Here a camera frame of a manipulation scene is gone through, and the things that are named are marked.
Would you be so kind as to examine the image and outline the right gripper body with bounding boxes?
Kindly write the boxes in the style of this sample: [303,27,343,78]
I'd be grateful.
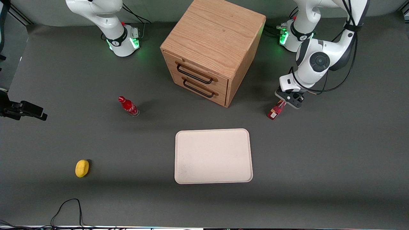
[0,92,23,121]

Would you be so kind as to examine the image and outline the red cookie box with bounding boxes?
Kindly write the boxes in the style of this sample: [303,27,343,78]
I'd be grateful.
[267,99,287,120]

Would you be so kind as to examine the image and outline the cream rectangular tray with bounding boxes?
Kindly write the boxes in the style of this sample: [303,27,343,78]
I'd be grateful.
[174,128,253,185]

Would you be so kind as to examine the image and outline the wooden drawer front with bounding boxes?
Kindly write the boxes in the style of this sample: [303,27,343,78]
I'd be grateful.
[171,69,228,108]
[162,52,229,96]

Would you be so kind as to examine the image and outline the yellow lemon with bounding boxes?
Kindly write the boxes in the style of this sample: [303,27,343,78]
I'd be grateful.
[75,159,90,178]

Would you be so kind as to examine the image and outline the dark grey table mat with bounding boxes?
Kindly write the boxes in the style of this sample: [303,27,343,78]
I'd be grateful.
[0,13,409,229]

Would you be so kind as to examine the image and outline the red cola bottle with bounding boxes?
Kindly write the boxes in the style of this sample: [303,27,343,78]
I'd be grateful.
[118,96,140,117]

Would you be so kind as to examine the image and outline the wooden drawer cabinet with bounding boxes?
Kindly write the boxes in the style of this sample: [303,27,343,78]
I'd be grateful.
[160,0,266,108]

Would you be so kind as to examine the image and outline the black cables at left arm base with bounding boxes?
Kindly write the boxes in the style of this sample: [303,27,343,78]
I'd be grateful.
[265,7,299,37]

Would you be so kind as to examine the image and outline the black hanging strap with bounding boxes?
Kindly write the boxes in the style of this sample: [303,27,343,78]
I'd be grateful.
[0,0,11,62]

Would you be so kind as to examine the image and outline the black metal drawer handle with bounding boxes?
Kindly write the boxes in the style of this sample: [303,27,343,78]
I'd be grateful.
[183,79,215,98]
[176,63,214,85]

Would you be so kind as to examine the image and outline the looped black cable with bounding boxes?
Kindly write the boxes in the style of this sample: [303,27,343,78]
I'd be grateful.
[50,198,85,228]

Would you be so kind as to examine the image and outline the thin black cables at table edge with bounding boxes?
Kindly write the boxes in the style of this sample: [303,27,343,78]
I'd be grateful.
[0,220,119,230]

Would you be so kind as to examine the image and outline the black cable at right arm base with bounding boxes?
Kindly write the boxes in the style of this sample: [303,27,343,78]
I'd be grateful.
[122,3,152,25]

